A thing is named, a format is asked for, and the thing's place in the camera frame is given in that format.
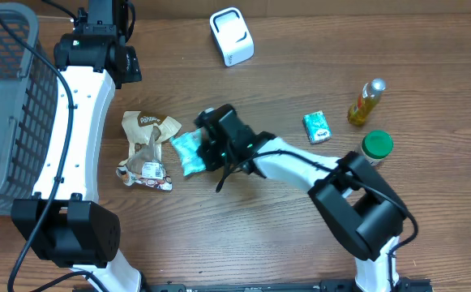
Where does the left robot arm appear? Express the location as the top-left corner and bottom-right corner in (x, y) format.
(11, 1), (146, 291)

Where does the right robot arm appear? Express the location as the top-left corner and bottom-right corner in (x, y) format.
(195, 104), (409, 291)

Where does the yellow bottle with silver cap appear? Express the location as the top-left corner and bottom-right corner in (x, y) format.
(347, 78), (386, 127)

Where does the green lid white jar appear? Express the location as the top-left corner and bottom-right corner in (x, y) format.
(357, 130), (394, 166)

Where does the teal white large packet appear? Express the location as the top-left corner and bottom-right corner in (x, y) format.
(170, 129), (206, 177)

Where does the brown snack package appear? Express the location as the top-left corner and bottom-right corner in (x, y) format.
(116, 111), (182, 191)

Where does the teal white small packet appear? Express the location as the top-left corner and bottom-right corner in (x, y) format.
(302, 110), (332, 144)

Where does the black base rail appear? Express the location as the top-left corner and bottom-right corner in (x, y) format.
(71, 277), (434, 292)

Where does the white barcode scanner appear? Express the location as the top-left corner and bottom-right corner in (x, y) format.
(209, 6), (255, 67)

